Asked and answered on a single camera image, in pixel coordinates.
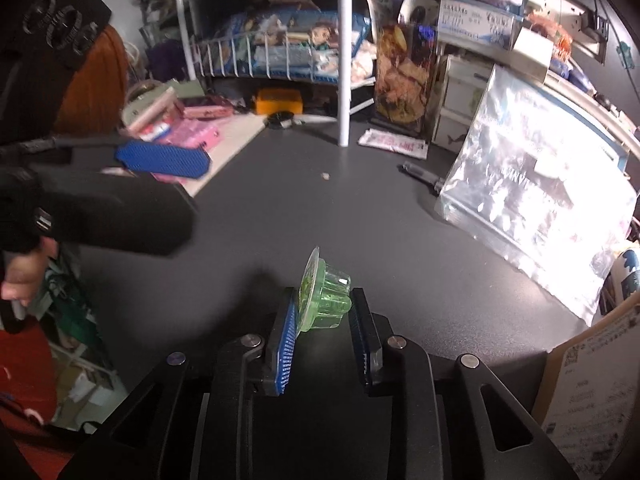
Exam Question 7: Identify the orange box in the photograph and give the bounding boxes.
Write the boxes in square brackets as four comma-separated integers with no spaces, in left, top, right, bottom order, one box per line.
[255,88,305,116]

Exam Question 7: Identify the blue anime box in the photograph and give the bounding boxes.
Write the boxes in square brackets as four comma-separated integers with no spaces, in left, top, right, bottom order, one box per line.
[220,9,373,81]

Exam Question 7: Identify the white wire rack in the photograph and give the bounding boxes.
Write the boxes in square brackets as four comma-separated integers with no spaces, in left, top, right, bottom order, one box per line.
[172,0,381,148]

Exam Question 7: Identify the clear zip bag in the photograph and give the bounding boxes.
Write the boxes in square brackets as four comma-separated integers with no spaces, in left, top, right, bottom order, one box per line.
[434,65,640,326]

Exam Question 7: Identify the white mini drawers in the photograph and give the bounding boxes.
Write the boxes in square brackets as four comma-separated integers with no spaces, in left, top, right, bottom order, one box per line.
[431,55,493,151]

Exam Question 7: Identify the wall socket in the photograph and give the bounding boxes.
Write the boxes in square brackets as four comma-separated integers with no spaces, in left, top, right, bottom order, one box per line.
[542,0,613,63]

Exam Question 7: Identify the brown snack bag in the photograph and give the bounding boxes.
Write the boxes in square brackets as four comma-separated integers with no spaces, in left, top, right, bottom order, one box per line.
[372,22,438,133]

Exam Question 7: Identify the brown cardboard box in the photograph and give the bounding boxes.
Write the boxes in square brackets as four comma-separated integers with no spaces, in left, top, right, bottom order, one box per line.
[532,302,640,480]

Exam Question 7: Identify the white labelled box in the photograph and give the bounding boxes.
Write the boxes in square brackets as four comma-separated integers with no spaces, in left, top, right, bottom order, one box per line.
[437,0,516,51]

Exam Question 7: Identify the red white packet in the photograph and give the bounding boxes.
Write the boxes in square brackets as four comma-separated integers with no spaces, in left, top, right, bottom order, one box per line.
[137,120,173,142]

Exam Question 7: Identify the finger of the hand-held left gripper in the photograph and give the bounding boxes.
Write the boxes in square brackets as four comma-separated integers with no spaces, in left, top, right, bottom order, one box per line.
[37,169,198,257]
[0,137,212,182]

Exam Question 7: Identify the person's left hand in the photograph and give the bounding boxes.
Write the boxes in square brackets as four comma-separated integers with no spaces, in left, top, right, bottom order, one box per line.
[0,237,58,311]

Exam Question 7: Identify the green jelly cup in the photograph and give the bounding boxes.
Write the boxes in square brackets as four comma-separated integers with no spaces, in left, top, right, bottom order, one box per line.
[296,246,353,335]

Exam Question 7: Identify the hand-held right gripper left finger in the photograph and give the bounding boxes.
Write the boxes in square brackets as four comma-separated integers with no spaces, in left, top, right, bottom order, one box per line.
[57,287,301,480]

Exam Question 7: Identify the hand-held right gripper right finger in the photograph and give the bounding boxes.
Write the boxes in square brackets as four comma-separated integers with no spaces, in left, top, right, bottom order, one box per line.
[348,287,581,480]

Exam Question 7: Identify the red cloth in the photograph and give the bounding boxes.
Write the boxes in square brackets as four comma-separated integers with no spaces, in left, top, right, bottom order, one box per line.
[0,320,58,426]

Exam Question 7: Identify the cream small box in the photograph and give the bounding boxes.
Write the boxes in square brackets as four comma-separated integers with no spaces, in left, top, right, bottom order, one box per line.
[510,25,556,81]

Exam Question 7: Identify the small anime figure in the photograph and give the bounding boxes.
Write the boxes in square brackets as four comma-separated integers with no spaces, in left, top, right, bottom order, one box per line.
[527,10,573,61]

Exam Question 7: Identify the black pen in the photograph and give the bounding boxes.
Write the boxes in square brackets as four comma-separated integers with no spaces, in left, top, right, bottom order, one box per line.
[402,161,446,193]

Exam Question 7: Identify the blue white printed tube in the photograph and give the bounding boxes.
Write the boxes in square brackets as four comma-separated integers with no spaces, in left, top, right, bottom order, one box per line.
[607,245,640,311]

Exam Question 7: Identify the pink white sachet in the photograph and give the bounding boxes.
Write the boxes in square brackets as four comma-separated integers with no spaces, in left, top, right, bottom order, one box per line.
[357,129,430,160]

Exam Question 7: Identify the green white bag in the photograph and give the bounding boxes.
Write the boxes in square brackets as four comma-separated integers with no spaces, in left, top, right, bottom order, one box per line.
[42,255,101,346]

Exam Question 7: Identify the purple cloth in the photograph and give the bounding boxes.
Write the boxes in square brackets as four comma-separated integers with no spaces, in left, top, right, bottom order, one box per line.
[147,40,188,83]

